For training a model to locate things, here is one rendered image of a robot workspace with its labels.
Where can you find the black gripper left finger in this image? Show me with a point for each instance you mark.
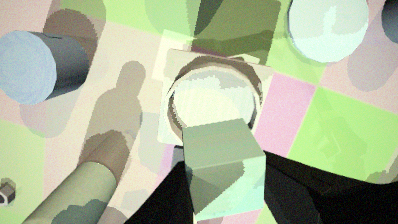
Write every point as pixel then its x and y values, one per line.
pixel 169 203

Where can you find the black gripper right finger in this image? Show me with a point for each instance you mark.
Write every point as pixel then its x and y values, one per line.
pixel 296 193

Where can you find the pale white round dish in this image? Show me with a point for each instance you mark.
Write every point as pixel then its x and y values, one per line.
pixel 327 30

